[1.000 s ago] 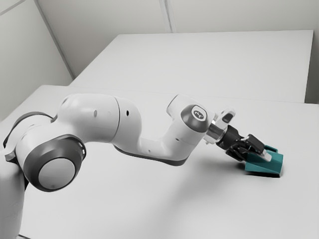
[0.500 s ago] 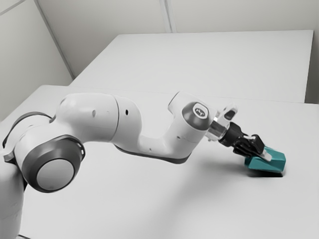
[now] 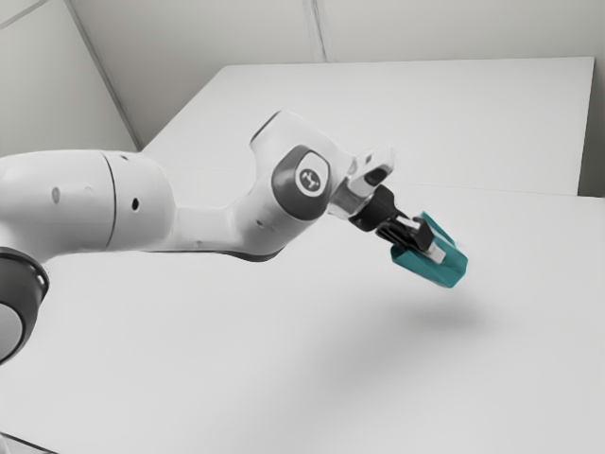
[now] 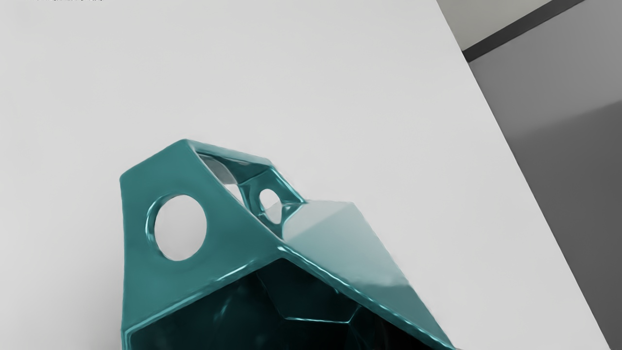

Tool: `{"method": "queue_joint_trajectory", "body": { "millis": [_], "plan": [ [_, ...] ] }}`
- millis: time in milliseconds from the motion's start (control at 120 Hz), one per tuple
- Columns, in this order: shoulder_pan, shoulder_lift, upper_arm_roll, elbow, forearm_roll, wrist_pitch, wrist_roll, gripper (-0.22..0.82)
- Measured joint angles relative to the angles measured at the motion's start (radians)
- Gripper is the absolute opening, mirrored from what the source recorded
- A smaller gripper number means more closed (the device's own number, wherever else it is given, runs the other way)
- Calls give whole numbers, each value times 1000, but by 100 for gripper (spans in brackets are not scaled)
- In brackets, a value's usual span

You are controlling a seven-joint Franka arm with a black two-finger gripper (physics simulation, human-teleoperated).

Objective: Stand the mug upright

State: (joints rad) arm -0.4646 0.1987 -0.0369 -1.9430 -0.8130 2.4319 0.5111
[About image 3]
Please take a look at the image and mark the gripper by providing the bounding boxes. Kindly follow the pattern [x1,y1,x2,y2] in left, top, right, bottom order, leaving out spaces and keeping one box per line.
[352,184,447,264]

